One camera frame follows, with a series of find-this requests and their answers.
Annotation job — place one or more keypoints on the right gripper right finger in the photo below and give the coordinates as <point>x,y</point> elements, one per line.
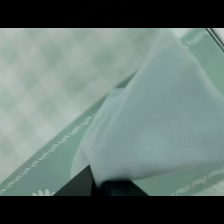
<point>121,188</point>

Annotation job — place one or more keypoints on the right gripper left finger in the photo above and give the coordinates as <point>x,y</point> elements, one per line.
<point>78,185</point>

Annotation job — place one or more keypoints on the pale blue shirt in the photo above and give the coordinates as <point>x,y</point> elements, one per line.
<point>160,126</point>

